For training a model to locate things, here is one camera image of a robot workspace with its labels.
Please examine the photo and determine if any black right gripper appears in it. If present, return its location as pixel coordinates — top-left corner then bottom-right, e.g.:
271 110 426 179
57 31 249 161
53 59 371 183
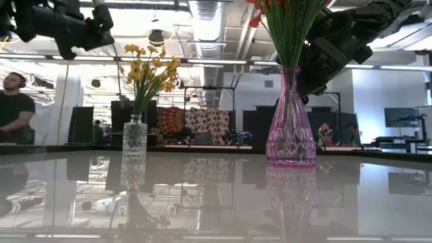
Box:
296 9 374 105

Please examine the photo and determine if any red artificial flower bunch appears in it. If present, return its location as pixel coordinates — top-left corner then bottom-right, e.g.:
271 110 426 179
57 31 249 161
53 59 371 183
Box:
245 0 304 68
279 0 330 68

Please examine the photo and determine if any pink glass vase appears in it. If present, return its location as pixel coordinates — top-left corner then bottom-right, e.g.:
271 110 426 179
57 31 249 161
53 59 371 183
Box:
265 65 317 167

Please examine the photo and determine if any clear glass vase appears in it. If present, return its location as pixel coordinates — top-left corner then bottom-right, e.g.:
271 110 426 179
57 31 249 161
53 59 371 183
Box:
121 113 149 158

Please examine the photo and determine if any distant flower bouquet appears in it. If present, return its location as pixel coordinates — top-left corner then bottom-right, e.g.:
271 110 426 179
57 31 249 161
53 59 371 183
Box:
316 122 334 147

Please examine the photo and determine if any round black ceiling device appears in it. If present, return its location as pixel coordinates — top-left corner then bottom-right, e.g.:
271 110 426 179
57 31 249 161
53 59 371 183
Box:
148 29 165 47

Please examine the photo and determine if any dark computer monitor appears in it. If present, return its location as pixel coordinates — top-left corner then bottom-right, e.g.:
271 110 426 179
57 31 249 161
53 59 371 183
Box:
383 107 421 128

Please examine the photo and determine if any wide black panel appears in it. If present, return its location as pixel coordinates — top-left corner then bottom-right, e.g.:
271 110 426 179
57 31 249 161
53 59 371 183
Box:
110 99 158 134

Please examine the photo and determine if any narrow black panel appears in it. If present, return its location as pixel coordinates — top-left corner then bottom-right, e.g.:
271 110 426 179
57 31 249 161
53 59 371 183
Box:
68 105 95 144

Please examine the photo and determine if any person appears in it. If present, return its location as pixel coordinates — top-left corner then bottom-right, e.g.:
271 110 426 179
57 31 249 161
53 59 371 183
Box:
93 119 105 145
0 72 36 145

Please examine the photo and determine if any long ceiling light strip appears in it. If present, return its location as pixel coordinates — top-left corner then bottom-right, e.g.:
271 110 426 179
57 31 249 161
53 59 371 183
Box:
0 53 432 72

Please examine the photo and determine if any dark desk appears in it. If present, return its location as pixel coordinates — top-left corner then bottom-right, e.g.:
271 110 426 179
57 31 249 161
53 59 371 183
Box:
373 134 432 155

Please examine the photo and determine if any white red floral cloth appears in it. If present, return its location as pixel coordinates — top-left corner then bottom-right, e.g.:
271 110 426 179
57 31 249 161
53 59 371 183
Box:
184 108 231 146

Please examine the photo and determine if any orange mandala cloth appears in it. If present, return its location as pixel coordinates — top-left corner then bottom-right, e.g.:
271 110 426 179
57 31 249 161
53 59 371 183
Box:
156 107 186 135

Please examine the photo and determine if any black metal stand frame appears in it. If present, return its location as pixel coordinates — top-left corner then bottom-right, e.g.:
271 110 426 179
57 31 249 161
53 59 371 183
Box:
183 86 236 146
315 90 342 142

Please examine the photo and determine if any yellow hanging cable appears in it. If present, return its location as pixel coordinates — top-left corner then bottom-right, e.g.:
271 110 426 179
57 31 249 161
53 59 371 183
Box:
56 60 70 144

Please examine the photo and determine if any silver ceiling duct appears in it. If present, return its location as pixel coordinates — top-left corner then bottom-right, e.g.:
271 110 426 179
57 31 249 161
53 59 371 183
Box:
188 0 227 109

